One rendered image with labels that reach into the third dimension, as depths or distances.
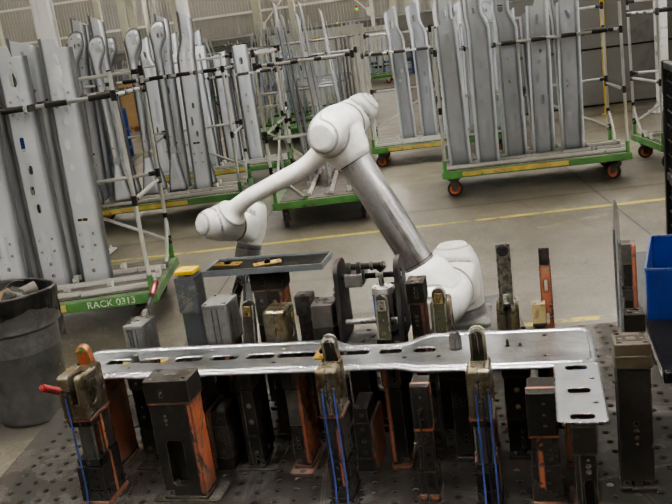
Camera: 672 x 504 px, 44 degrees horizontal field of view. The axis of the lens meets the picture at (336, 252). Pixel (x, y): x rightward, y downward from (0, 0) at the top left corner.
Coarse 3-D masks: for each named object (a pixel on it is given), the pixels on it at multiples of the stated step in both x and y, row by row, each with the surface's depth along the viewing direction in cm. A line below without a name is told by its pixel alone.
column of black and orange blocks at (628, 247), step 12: (624, 240) 209; (624, 252) 206; (624, 264) 207; (636, 264) 206; (624, 276) 208; (636, 276) 207; (624, 288) 210; (636, 288) 208; (624, 300) 211; (636, 300) 209
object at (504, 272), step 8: (496, 248) 214; (504, 248) 211; (496, 256) 214; (504, 256) 215; (504, 264) 215; (504, 272) 215; (504, 280) 215; (504, 288) 216; (512, 288) 214; (512, 296) 214; (512, 304) 215
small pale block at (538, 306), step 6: (534, 300) 214; (540, 300) 214; (534, 306) 212; (540, 306) 211; (534, 312) 212; (540, 312) 212; (534, 318) 212; (540, 318) 212; (534, 324) 213; (540, 324) 212; (546, 324) 212; (540, 372) 216; (546, 372) 216
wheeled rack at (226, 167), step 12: (240, 72) 1112; (252, 72) 1111; (276, 72) 1080; (276, 156) 1139; (288, 156) 1107; (216, 168) 1120; (228, 168) 1113; (240, 168) 1108; (252, 168) 1109; (264, 168) 1109; (168, 180) 1112
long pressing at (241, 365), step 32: (96, 352) 239; (128, 352) 236; (160, 352) 233; (192, 352) 229; (224, 352) 226; (256, 352) 223; (288, 352) 220; (416, 352) 208; (448, 352) 205; (512, 352) 200; (544, 352) 198; (576, 352) 195
